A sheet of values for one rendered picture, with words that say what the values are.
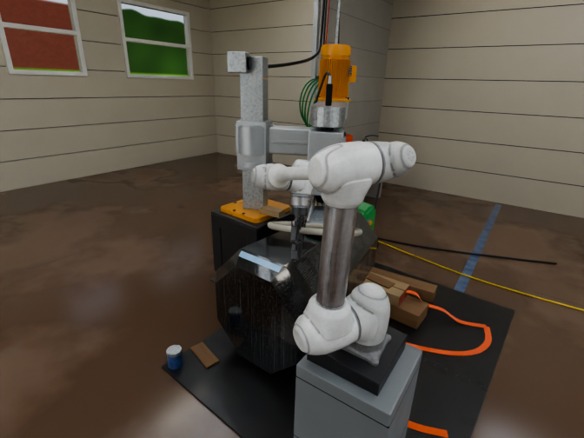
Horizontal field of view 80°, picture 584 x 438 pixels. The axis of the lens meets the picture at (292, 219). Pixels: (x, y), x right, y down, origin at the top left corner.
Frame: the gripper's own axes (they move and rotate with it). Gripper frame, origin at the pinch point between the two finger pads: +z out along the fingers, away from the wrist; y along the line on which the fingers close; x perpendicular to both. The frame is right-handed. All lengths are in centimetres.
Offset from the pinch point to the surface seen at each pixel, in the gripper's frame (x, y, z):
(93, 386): 137, 9, 106
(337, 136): 3, 64, -65
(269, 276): 30, 36, 23
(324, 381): -23, -20, 46
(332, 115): 5, 57, -76
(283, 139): 65, 119, -73
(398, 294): -35, 153, 48
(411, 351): -53, 9, 38
